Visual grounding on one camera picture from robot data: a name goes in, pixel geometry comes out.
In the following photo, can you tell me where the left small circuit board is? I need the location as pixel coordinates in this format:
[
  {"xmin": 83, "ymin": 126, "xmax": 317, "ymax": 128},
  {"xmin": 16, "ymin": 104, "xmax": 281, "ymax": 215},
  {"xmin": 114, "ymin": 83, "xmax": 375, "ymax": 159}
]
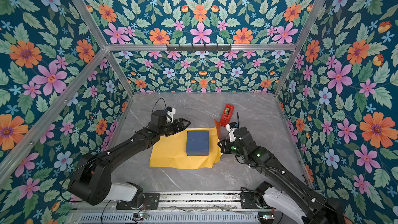
[{"xmin": 133, "ymin": 213, "xmax": 149, "ymax": 222}]

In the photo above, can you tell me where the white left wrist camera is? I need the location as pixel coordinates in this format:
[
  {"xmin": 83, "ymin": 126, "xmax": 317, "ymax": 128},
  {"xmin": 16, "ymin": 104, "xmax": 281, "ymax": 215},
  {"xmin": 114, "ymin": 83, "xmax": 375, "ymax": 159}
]
[{"xmin": 165, "ymin": 106, "xmax": 176, "ymax": 123}]

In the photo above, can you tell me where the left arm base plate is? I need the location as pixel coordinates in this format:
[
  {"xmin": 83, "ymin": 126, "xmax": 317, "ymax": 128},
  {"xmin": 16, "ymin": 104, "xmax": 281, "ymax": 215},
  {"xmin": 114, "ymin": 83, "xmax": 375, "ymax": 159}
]
[{"xmin": 116, "ymin": 193, "xmax": 160, "ymax": 210}]

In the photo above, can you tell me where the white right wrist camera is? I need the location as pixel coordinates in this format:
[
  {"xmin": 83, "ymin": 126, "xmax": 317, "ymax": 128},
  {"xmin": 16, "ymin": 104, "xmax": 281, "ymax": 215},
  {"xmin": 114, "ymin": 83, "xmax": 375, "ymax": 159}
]
[{"xmin": 226, "ymin": 122, "xmax": 238, "ymax": 142}]

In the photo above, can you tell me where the yellow orange wrapping paper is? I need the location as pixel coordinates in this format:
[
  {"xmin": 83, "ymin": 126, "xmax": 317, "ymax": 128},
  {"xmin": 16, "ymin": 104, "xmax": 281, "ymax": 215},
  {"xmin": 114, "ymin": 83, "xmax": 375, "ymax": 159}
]
[{"xmin": 149, "ymin": 125, "xmax": 221, "ymax": 170}]

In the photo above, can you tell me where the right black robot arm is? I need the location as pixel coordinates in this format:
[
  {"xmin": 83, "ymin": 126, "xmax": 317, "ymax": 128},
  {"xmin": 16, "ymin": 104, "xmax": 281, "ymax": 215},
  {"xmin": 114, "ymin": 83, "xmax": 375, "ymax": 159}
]
[{"xmin": 218, "ymin": 127, "xmax": 345, "ymax": 224}]

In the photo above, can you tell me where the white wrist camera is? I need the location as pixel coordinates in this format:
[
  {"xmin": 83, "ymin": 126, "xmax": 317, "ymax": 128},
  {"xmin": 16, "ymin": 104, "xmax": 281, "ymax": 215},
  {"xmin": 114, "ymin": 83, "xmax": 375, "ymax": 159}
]
[
  {"xmin": 165, "ymin": 106, "xmax": 176, "ymax": 123},
  {"xmin": 226, "ymin": 122, "xmax": 238, "ymax": 142}
]

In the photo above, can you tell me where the blue gift box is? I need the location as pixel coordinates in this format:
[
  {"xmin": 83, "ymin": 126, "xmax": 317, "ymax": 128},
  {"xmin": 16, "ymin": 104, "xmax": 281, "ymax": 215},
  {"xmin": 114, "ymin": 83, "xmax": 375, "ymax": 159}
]
[{"xmin": 186, "ymin": 131, "xmax": 209, "ymax": 156}]

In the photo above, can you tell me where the black hook rail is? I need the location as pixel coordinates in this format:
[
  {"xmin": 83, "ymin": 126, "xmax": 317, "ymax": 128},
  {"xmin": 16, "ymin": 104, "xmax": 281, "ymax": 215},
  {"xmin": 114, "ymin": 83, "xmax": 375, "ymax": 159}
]
[{"xmin": 166, "ymin": 44, "xmax": 232, "ymax": 52}]

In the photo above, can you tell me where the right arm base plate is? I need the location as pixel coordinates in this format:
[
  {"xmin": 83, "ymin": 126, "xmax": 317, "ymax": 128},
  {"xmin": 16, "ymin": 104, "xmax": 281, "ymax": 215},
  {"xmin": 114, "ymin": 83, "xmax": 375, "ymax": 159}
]
[{"xmin": 240, "ymin": 181, "xmax": 272, "ymax": 209}]

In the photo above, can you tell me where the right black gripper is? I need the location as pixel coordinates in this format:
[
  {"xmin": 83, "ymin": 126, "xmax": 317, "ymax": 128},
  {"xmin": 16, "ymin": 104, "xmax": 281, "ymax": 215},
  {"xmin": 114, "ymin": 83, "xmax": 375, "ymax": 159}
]
[{"xmin": 217, "ymin": 138, "xmax": 248, "ymax": 159}]

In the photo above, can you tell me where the aluminium mounting rail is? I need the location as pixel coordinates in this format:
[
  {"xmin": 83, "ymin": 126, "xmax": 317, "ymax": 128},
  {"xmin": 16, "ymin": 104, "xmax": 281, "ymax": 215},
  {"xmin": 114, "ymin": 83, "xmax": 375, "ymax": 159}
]
[{"xmin": 69, "ymin": 189, "xmax": 330, "ymax": 215}]

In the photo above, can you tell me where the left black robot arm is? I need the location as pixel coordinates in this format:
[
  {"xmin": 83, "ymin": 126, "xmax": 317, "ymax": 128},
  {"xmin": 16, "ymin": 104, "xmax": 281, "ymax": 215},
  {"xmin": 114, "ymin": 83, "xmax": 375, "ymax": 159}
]
[{"xmin": 67, "ymin": 107, "xmax": 191, "ymax": 208}]

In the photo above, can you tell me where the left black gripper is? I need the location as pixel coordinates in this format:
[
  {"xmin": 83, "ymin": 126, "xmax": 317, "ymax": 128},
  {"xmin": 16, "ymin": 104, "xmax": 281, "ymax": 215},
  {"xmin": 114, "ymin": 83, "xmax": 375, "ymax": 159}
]
[{"xmin": 158, "ymin": 117, "xmax": 191, "ymax": 137}]

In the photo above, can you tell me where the small circuit board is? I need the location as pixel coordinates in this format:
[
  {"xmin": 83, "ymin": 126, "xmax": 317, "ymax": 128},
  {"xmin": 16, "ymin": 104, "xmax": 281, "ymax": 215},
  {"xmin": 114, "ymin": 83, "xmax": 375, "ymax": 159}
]
[
  {"xmin": 133, "ymin": 213, "xmax": 149, "ymax": 222},
  {"xmin": 258, "ymin": 214, "xmax": 275, "ymax": 224}
]

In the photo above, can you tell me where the right small circuit board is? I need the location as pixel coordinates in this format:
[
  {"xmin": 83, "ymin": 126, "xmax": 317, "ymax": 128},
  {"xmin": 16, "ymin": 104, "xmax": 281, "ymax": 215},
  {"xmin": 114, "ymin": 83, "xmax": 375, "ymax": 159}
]
[{"xmin": 258, "ymin": 214, "xmax": 275, "ymax": 224}]

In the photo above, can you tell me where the white slotted cable duct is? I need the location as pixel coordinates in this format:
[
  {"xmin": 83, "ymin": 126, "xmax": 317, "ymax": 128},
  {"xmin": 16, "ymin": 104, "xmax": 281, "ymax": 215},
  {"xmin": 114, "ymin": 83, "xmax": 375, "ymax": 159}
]
[{"xmin": 78, "ymin": 212, "xmax": 260, "ymax": 224}]

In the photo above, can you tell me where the red tape dispenser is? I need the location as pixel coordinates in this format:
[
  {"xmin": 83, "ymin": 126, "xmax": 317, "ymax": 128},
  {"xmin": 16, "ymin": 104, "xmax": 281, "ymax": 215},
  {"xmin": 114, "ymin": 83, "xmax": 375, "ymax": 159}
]
[{"xmin": 220, "ymin": 104, "xmax": 234, "ymax": 127}]

